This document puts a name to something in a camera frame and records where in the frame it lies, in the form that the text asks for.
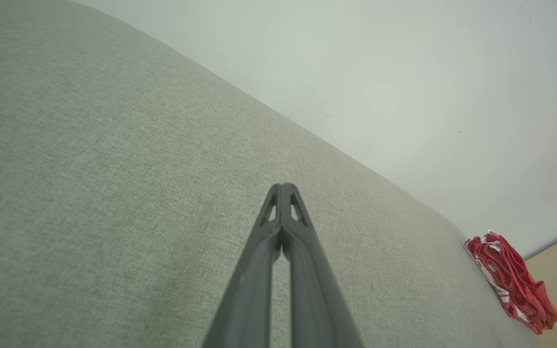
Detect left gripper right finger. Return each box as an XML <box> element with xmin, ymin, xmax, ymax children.
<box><xmin>283</xmin><ymin>183</ymin><xmax>364</xmax><ymax>348</ymax></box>

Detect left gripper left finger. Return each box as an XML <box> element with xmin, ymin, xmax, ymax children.
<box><xmin>202</xmin><ymin>183</ymin><xmax>283</xmax><ymax>348</ymax></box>

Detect red jersey with black lettering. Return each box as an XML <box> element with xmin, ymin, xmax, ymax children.
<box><xmin>464</xmin><ymin>231</ymin><xmax>557</xmax><ymax>335</ymax></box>

